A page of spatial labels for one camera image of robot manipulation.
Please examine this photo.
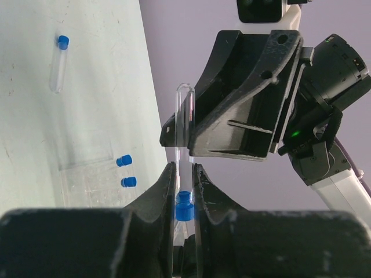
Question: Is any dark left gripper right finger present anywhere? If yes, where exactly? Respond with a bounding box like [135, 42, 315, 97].
[193, 164, 370, 277]

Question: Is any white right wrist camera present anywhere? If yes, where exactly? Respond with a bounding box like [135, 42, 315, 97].
[235, 0, 310, 34]

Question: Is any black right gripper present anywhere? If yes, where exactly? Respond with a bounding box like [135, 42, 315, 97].
[159, 28, 315, 162]

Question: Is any blue-capped test tube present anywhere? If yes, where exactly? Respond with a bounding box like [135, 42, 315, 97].
[121, 177, 137, 188]
[173, 82, 197, 224]
[49, 35, 70, 93]
[116, 154, 133, 167]

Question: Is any clear plastic test tube rack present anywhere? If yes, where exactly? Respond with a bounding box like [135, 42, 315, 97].
[60, 143, 137, 208]

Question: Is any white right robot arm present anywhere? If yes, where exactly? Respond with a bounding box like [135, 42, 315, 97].
[186, 30, 370, 213]

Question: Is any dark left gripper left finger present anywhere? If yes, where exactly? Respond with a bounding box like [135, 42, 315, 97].
[1, 163, 176, 277]

